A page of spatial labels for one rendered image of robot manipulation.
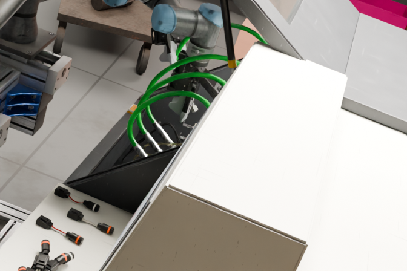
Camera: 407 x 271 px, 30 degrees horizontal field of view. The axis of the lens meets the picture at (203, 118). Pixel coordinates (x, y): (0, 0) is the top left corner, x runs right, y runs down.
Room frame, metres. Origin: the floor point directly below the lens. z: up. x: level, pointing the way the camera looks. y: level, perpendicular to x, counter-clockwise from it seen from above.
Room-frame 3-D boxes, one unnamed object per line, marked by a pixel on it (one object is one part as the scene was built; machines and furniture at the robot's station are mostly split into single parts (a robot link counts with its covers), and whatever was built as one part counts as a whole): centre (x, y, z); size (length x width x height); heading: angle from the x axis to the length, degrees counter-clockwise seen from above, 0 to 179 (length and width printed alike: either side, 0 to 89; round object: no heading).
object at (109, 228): (1.53, 0.18, 0.99); 0.12 x 0.02 x 0.02; 82
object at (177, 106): (1.97, 0.08, 1.14); 0.06 x 0.03 x 0.09; 84
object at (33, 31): (2.30, 0.69, 1.09); 0.15 x 0.15 x 0.10
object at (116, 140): (2.00, 0.25, 0.87); 0.62 x 0.04 x 0.16; 174
